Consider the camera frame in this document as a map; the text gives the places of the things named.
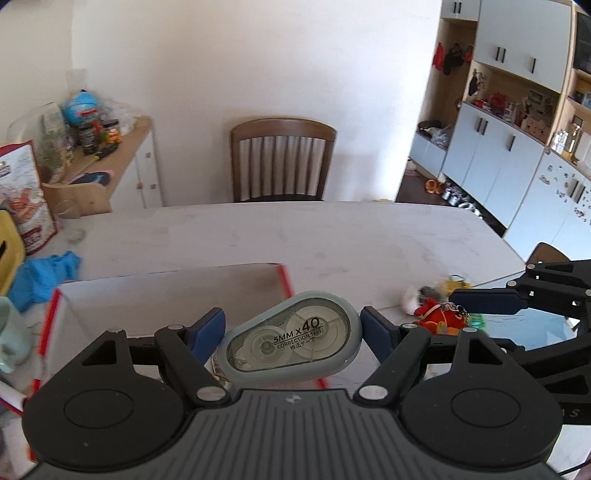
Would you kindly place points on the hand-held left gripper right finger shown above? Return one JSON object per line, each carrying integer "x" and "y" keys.
{"x": 376, "y": 327}

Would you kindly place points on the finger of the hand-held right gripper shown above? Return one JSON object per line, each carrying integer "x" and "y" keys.
{"x": 554, "y": 364}
{"x": 485, "y": 301}

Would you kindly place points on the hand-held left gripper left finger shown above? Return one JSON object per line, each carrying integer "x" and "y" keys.
{"x": 210, "y": 327}

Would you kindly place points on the dark scrubber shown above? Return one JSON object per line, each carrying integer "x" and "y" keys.
{"x": 429, "y": 291}

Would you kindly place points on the red cardboard box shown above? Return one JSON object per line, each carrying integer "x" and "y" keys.
{"x": 161, "y": 295}

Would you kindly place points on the grey correction tape dispenser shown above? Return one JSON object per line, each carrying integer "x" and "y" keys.
{"x": 286, "y": 341}

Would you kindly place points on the green mesh net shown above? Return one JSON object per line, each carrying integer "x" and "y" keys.
{"x": 478, "y": 319}

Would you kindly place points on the light blue printed table mat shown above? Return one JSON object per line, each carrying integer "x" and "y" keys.
{"x": 517, "y": 327}

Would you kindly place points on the small white plush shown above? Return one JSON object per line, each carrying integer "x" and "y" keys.
{"x": 410, "y": 301}

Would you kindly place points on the row of light shoes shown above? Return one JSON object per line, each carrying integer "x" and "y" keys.
{"x": 461, "y": 201}

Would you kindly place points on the white fridge with magnets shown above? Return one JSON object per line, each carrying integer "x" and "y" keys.
{"x": 545, "y": 207}

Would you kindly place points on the orange shoes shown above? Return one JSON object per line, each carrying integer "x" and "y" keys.
{"x": 434, "y": 186}

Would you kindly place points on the pale blue cabinet unit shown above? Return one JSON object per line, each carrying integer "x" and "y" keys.
{"x": 485, "y": 152}

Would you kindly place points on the grey plastic bag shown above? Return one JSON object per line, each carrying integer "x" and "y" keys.
{"x": 442, "y": 137}

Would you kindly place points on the white sideboard with wooden top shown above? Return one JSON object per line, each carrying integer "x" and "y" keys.
{"x": 134, "y": 175}

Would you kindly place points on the clear drinking glass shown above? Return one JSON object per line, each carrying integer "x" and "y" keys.
{"x": 71, "y": 221}

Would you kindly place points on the blue cloth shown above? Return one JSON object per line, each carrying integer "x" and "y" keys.
{"x": 41, "y": 277}

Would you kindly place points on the wooden desk organizer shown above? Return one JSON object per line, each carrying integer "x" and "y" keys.
{"x": 87, "y": 198}

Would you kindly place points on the clear bottles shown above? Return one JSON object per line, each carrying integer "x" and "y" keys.
{"x": 565, "y": 141}

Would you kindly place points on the wooden box with cutouts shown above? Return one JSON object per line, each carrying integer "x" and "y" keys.
{"x": 536, "y": 127}

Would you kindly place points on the dark cloth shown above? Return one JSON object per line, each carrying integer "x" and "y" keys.
{"x": 429, "y": 124}

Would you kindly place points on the dark blue pouch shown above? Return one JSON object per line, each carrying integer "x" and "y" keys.
{"x": 92, "y": 177}

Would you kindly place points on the mint green mug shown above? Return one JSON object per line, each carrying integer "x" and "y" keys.
{"x": 11, "y": 337}

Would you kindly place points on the red teapot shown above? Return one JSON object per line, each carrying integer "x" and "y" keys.
{"x": 498, "y": 100}

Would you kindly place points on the small black object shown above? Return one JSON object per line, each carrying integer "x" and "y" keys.
{"x": 106, "y": 150}

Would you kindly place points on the white paper roll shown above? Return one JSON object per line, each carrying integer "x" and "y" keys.
{"x": 9, "y": 394}

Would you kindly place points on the green and yellow tissue box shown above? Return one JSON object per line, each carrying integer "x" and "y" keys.
{"x": 9, "y": 254}

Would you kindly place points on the orange label jar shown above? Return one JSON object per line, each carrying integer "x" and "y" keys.
{"x": 111, "y": 130}

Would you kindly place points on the red and white snack bag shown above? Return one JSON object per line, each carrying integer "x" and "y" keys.
{"x": 25, "y": 198}

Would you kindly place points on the dark glass jar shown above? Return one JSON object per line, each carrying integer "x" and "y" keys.
{"x": 86, "y": 138}

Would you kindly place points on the clear plastic bag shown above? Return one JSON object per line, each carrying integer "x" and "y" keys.
{"x": 120, "y": 115}

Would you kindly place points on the black hanging bag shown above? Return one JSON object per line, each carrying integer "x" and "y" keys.
{"x": 455, "y": 60}

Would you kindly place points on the red hanging ornament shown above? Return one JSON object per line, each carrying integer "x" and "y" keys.
{"x": 439, "y": 57}

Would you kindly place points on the clear bag of toys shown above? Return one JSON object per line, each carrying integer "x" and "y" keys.
{"x": 46, "y": 138}

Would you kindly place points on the blue globe ball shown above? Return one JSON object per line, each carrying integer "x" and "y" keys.
{"x": 81, "y": 107}

